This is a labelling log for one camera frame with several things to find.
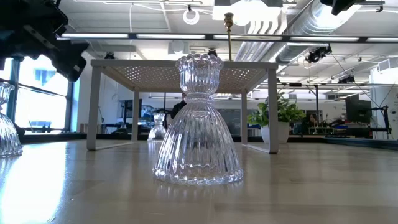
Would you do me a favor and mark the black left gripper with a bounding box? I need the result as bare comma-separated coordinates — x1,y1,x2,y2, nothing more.
0,0,69,60

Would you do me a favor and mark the clear ribbed glass candle holder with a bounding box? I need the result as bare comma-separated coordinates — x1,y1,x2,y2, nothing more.
151,52,244,187
0,82,24,158
146,113,167,143

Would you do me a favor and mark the tall brass candlestick holder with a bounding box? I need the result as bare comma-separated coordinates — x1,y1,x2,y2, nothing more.
223,12,234,62

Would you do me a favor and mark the large bright window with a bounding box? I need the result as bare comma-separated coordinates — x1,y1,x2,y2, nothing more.
0,54,75,133

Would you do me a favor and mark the white perforated metal shelf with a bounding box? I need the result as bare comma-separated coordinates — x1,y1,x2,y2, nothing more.
86,58,279,154

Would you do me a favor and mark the long ceiling light strip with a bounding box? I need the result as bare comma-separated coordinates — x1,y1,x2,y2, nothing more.
57,32,398,44

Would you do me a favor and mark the person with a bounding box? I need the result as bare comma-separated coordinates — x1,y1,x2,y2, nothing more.
303,113,318,128
170,92,188,121

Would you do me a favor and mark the white ceiling light panel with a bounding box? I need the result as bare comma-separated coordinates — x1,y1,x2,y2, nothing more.
212,0,284,27

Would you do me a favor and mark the green potted plant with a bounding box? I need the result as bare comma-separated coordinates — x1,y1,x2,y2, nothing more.
247,90,307,144

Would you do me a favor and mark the black computer monitor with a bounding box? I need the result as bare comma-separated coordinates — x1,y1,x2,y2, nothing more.
345,94,373,124

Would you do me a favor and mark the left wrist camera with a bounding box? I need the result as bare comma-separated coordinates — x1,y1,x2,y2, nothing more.
46,40,90,82

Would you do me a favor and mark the white hanging cable ring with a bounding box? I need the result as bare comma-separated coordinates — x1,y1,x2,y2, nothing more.
182,8,201,26

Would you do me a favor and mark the silver ventilation duct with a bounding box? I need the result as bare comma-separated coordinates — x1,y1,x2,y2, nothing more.
234,0,363,63

